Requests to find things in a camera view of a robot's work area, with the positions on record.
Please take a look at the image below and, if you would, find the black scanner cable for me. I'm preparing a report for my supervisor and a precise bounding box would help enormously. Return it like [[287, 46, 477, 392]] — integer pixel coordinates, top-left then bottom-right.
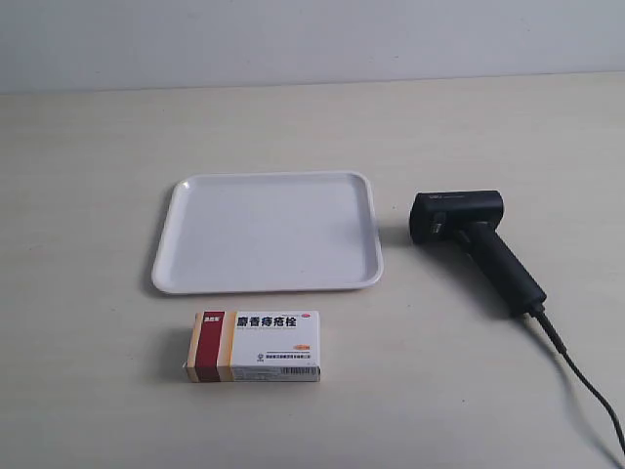
[[524, 303, 625, 457]]

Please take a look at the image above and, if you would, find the white plastic tray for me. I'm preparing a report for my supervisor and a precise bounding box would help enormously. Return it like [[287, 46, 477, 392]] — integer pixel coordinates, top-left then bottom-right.
[[151, 171, 384, 295]]

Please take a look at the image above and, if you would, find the black handheld barcode scanner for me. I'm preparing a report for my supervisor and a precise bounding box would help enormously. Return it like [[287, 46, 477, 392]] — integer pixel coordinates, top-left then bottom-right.
[[409, 191, 547, 317]]

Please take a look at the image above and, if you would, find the white red medicine box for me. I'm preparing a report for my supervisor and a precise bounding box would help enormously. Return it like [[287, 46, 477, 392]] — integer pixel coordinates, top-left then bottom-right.
[[185, 311, 321, 383]]

